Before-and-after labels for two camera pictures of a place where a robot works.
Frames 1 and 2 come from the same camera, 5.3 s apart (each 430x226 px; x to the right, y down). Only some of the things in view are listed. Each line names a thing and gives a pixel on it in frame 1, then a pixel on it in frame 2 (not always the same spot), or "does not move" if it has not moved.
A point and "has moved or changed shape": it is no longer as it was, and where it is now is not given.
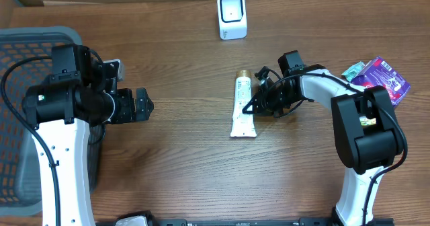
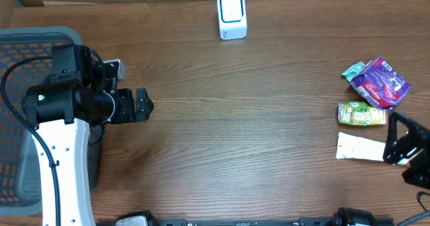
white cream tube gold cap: [243, 125] has moved or changed shape
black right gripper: [264, 99] to [422, 135]
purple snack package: [378, 73] does not move
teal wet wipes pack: [351, 72] does not move
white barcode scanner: [232, 11] does not move
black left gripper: [133, 105] does not move
